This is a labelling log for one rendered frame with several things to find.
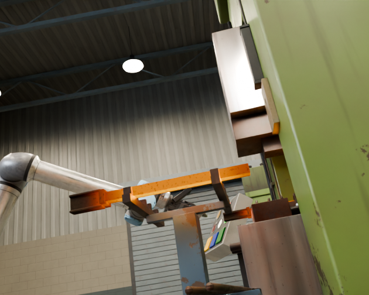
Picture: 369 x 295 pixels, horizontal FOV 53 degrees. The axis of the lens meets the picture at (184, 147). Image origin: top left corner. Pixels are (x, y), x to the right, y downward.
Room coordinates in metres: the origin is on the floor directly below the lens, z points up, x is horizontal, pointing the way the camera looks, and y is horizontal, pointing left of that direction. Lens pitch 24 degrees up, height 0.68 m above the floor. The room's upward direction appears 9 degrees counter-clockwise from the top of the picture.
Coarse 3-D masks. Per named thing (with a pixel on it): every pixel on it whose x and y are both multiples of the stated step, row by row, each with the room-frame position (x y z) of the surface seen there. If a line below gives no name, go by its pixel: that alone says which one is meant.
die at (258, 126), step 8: (264, 112) 1.31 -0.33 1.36; (232, 120) 1.33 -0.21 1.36; (240, 120) 1.33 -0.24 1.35; (248, 120) 1.32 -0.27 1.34; (256, 120) 1.32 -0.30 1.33; (264, 120) 1.32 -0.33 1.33; (240, 128) 1.33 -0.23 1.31; (248, 128) 1.32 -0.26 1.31; (256, 128) 1.32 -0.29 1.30; (264, 128) 1.32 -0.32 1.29; (240, 136) 1.33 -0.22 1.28; (248, 136) 1.32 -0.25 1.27; (256, 136) 1.33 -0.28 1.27; (264, 136) 1.34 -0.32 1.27; (240, 144) 1.38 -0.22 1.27; (248, 144) 1.39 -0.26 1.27; (256, 144) 1.41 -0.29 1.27; (240, 152) 1.47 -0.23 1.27; (248, 152) 1.48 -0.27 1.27; (256, 152) 1.50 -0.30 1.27
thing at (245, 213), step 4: (248, 208) 1.38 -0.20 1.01; (224, 212) 1.40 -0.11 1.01; (236, 212) 1.41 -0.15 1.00; (240, 212) 1.40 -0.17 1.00; (244, 212) 1.40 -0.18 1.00; (248, 212) 1.38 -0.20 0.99; (224, 216) 1.41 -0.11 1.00; (228, 216) 1.41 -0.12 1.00; (232, 216) 1.41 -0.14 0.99; (236, 216) 1.41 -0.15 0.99; (240, 216) 1.40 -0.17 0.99; (244, 216) 1.40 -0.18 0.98; (248, 216) 1.39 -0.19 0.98; (224, 220) 1.40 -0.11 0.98; (228, 220) 1.41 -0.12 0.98; (232, 220) 1.42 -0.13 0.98
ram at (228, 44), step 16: (224, 32) 1.27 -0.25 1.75; (224, 48) 1.28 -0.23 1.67; (240, 48) 1.27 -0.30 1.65; (224, 64) 1.28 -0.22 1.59; (240, 64) 1.27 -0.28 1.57; (224, 80) 1.28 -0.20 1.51; (240, 80) 1.27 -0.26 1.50; (224, 96) 1.48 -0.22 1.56; (240, 96) 1.27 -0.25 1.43; (256, 96) 1.27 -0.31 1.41; (240, 112) 1.29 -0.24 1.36; (256, 112) 1.31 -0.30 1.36
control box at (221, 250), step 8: (232, 200) 1.91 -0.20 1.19; (240, 200) 1.83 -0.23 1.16; (248, 200) 1.84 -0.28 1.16; (232, 208) 1.85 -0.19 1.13; (240, 208) 1.83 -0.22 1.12; (216, 216) 2.13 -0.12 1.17; (216, 224) 2.05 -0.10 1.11; (224, 224) 1.88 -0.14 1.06; (232, 224) 1.81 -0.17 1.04; (240, 224) 1.82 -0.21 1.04; (216, 232) 1.98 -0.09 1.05; (224, 232) 1.82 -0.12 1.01; (232, 232) 1.81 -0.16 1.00; (224, 240) 1.79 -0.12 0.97; (232, 240) 1.80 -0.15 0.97; (216, 248) 1.89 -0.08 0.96; (224, 248) 1.85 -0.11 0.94; (208, 256) 2.07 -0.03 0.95; (216, 256) 2.02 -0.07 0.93; (224, 256) 1.97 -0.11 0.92
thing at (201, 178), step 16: (192, 176) 0.83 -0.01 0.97; (208, 176) 0.82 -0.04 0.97; (224, 176) 0.82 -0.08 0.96; (240, 176) 0.83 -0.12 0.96; (96, 192) 0.86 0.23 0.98; (112, 192) 0.85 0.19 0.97; (144, 192) 0.84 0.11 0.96; (160, 192) 0.86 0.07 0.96; (80, 208) 0.86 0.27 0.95; (96, 208) 0.87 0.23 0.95
